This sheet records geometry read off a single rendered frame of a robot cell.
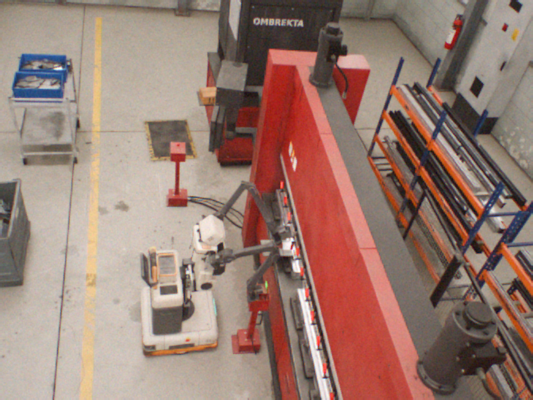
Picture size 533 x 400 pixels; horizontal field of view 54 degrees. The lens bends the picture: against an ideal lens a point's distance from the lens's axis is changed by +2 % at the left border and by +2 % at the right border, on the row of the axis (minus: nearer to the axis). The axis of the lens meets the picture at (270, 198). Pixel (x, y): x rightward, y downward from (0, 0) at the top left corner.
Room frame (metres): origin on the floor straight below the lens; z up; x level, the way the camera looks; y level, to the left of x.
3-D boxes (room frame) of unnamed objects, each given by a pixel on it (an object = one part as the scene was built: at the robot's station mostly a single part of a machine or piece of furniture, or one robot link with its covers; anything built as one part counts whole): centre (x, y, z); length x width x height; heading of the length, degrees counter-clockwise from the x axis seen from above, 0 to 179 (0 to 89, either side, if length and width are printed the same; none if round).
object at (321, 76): (3.68, -0.26, 2.53); 0.33 x 0.25 x 0.47; 15
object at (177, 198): (4.47, 1.10, 0.41); 0.25 x 0.20 x 0.83; 105
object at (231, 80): (4.21, 0.55, 1.53); 0.51 x 0.25 x 0.85; 4
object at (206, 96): (5.26, 0.94, 1.04); 0.30 x 0.26 x 0.12; 20
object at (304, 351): (2.15, -0.49, 0.89); 0.30 x 0.05 x 0.03; 15
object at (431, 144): (4.71, -1.76, 0.87); 2.20 x 0.50 x 1.75; 20
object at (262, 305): (2.74, -0.05, 0.75); 0.20 x 0.16 x 0.18; 15
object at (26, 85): (4.90, 2.80, 0.92); 0.50 x 0.36 x 0.18; 110
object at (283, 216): (3.66, -0.13, 0.92); 0.50 x 0.06 x 0.10; 15
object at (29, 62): (5.31, 2.93, 0.92); 0.50 x 0.36 x 0.18; 110
